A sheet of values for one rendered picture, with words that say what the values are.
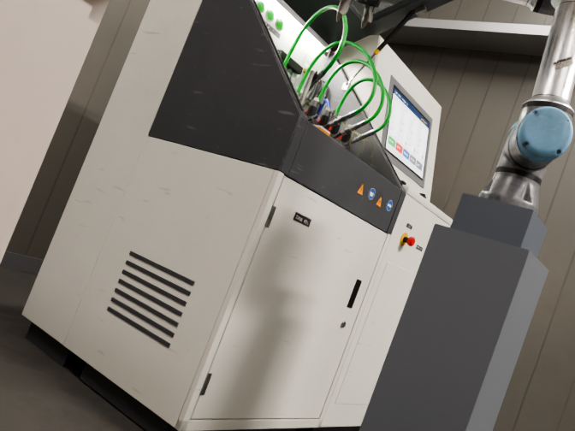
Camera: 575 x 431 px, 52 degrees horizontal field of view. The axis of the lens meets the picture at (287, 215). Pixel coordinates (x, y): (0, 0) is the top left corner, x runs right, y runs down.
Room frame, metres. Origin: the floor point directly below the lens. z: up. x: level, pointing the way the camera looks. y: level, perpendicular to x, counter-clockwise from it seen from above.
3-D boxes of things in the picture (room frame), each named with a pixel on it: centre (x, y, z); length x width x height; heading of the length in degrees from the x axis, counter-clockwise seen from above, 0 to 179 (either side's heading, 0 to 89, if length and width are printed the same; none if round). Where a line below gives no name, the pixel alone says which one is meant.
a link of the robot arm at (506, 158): (1.50, -0.52, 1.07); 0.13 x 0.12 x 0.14; 168
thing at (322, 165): (1.84, -0.14, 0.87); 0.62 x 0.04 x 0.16; 142
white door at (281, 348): (1.82, -0.15, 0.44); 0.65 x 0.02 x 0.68; 142
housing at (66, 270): (2.54, 0.20, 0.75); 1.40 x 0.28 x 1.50; 142
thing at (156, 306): (2.00, 0.07, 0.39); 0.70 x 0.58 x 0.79; 142
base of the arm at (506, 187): (1.51, -0.52, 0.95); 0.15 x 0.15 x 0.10
